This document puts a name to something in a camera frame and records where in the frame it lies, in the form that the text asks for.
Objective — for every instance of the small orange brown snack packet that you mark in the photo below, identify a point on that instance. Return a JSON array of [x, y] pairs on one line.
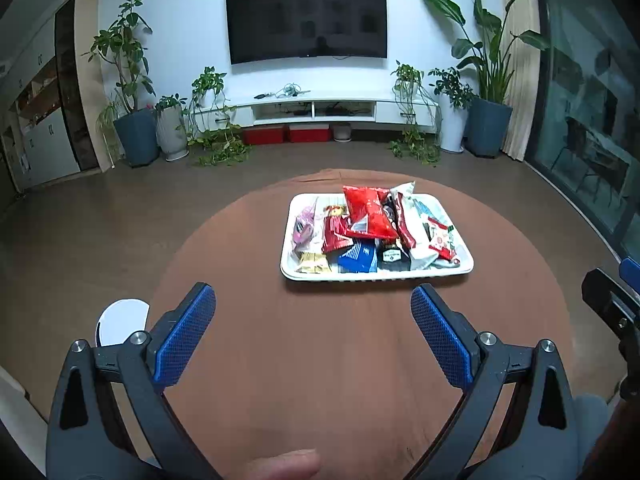
[[336, 209]]

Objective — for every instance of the broad leaf plant blue planter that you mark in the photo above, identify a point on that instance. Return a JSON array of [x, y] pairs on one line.
[[487, 127]]

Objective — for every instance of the person's left hand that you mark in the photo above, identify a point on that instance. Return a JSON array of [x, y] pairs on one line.
[[285, 467]]

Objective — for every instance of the beige curtain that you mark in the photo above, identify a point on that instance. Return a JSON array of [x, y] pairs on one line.
[[520, 10]]

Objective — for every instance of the small white pot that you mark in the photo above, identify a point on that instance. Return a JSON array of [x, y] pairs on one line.
[[342, 131]]

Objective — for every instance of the wall cabinet unit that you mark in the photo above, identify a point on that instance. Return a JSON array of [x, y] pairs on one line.
[[45, 135]]

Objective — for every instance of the black set-top device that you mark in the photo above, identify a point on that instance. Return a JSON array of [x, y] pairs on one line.
[[342, 108]]

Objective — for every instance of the bushy plant in white planter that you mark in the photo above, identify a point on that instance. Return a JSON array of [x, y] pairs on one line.
[[452, 130]]

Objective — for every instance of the pink snack packet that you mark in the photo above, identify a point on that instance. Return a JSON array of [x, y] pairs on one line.
[[302, 227]]

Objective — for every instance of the small red snack packet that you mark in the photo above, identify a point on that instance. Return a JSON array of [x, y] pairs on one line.
[[335, 232]]

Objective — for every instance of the wall television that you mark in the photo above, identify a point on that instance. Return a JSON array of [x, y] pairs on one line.
[[305, 20]]

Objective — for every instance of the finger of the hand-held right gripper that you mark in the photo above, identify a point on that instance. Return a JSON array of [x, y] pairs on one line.
[[632, 272], [615, 305]]

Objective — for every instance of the dark blue snack packet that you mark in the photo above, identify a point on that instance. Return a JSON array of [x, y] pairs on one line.
[[357, 256]]

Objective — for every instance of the white round stool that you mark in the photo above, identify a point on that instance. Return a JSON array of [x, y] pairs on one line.
[[122, 317]]

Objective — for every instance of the white plastic tray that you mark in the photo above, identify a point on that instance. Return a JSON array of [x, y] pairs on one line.
[[375, 276]]

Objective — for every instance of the small yellow snack packet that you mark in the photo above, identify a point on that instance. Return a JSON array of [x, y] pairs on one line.
[[312, 262]]

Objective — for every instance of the black snack packet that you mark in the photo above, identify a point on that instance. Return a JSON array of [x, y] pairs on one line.
[[392, 255]]

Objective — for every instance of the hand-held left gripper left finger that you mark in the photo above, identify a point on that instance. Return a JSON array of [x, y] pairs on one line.
[[185, 340]]

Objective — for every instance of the tall plant in blue planter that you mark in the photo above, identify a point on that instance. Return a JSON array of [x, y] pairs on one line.
[[136, 137]]

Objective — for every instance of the large red chips bag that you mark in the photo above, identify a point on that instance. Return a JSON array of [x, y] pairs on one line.
[[367, 207]]

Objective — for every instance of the glass sliding door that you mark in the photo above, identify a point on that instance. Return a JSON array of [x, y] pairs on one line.
[[585, 110]]

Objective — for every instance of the white television console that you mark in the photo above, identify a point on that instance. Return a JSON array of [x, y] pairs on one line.
[[390, 110]]

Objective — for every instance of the large white red snack bag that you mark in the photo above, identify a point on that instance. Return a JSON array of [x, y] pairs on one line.
[[407, 215]]

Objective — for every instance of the red storage box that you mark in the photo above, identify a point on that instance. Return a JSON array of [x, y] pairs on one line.
[[309, 133], [265, 136]]

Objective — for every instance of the person's grey trousers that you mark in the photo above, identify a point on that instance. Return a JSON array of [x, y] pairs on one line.
[[592, 425]]

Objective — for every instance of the small plant in white planter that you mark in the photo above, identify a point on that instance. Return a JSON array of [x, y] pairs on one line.
[[170, 130]]

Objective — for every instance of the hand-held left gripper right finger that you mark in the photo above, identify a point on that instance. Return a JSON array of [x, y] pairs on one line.
[[440, 340]]

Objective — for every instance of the teal snack packet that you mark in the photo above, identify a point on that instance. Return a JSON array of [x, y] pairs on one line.
[[425, 208]]

